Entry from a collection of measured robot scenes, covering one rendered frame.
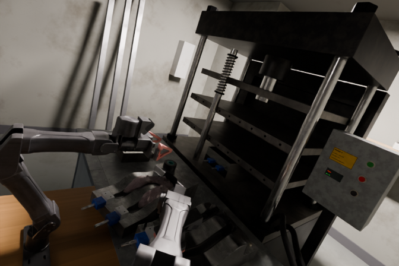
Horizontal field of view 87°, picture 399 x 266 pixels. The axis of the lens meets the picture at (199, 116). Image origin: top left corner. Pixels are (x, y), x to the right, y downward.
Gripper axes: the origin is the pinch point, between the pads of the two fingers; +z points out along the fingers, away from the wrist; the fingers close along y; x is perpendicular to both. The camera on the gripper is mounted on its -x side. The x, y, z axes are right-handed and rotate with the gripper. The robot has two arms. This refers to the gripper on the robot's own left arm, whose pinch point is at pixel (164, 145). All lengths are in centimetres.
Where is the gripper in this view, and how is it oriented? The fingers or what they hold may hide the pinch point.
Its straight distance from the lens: 90.4
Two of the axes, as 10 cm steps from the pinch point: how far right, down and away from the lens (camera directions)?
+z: 7.4, 1.2, 6.6
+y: -5.8, -3.8, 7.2
